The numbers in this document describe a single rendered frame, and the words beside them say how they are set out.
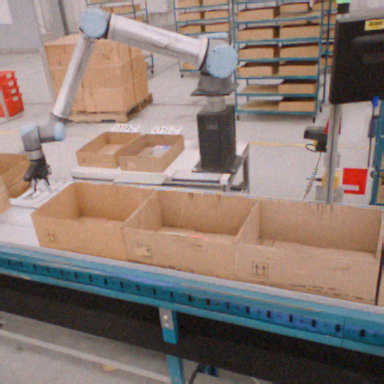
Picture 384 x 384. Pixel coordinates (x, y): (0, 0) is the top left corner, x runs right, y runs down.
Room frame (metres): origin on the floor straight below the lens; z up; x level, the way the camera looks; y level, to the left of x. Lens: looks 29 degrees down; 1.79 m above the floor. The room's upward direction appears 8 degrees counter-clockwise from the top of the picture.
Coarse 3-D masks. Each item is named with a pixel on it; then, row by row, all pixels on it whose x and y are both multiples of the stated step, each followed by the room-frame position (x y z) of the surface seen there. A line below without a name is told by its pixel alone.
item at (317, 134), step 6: (312, 126) 1.89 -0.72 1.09; (318, 126) 1.88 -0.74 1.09; (306, 132) 1.86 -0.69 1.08; (312, 132) 1.85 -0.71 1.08; (318, 132) 1.84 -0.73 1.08; (306, 138) 1.86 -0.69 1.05; (312, 138) 1.85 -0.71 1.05; (318, 138) 1.84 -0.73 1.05; (324, 138) 1.82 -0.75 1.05; (318, 144) 1.85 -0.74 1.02; (324, 144) 1.84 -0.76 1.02
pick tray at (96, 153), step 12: (108, 132) 2.99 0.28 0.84; (120, 132) 2.95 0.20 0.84; (132, 132) 2.91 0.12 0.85; (84, 144) 2.78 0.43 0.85; (96, 144) 2.89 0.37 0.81; (108, 144) 2.99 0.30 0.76; (120, 144) 2.95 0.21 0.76; (84, 156) 2.64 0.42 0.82; (96, 156) 2.60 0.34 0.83; (108, 156) 2.56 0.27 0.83
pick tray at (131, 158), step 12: (132, 144) 2.68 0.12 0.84; (144, 144) 2.82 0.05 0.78; (156, 144) 2.81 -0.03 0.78; (168, 144) 2.77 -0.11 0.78; (180, 144) 2.66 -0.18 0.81; (120, 156) 2.50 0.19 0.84; (132, 156) 2.46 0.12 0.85; (156, 156) 2.64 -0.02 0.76; (168, 156) 2.48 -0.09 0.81; (132, 168) 2.47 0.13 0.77; (144, 168) 2.43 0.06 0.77; (156, 168) 2.40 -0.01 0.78
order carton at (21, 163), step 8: (0, 160) 2.63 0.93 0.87; (8, 160) 2.61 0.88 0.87; (16, 160) 2.58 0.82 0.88; (24, 160) 2.43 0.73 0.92; (0, 168) 2.64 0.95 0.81; (8, 168) 2.61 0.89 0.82; (16, 168) 2.36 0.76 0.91; (24, 168) 2.42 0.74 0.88; (8, 176) 2.30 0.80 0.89; (16, 176) 2.35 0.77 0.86; (8, 184) 2.28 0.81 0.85; (16, 184) 2.33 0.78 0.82; (24, 184) 2.38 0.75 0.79; (8, 192) 2.27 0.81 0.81; (16, 192) 2.32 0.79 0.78; (24, 192) 2.37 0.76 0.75
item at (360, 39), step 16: (368, 16) 1.65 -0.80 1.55; (336, 32) 1.66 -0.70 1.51; (352, 32) 1.63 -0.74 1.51; (368, 32) 1.63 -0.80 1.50; (336, 48) 1.65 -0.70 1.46; (352, 48) 1.63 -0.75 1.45; (368, 48) 1.61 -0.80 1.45; (336, 64) 1.65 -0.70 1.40; (352, 64) 1.63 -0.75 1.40; (368, 64) 1.61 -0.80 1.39; (336, 80) 1.65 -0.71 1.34; (352, 80) 1.63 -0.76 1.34; (368, 80) 1.62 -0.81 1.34; (336, 96) 1.65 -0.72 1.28; (352, 96) 1.65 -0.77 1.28; (368, 96) 1.62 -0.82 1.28; (368, 160) 1.55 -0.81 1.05
